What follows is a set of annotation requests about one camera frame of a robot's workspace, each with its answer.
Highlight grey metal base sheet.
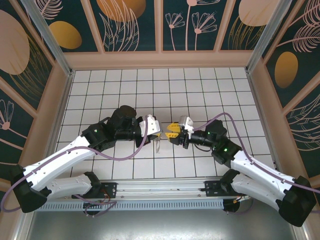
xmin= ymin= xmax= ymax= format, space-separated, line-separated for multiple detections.
xmin=14 ymin=209 xmax=308 ymax=240

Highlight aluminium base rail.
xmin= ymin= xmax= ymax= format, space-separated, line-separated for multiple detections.
xmin=72 ymin=177 xmax=251 ymax=201

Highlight aluminium side rail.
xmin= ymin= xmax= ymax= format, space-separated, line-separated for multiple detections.
xmin=44 ymin=71 xmax=75 ymax=176
xmin=246 ymin=71 xmax=281 ymax=176

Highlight grey slotted cable duct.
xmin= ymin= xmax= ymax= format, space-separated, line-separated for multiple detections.
xmin=39 ymin=199 xmax=226 ymax=213

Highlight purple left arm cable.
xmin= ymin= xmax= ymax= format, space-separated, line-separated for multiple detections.
xmin=0 ymin=115 xmax=151 ymax=219

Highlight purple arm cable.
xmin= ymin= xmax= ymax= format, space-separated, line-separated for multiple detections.
xmin=0 ymin=115 xmax=151 ymax=219
xmin=192 ymin=112 xmax=320 ymax=216

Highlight orange connector wire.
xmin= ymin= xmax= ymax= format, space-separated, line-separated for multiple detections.
xmin=233 ymin=194 xmax=251 ymax=204
xmin=99 ymin=191 xmax=113 ymax=205

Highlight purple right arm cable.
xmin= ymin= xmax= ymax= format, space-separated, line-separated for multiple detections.
xmin=192 ymin=112 xmax=320 ymax=216

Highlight aluminium corner post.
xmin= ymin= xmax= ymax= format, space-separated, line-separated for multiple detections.
xmin=21 ymin=0 xmax=76 ymax=77
xmin=246 ymin=0 xmax=287 ymax=74

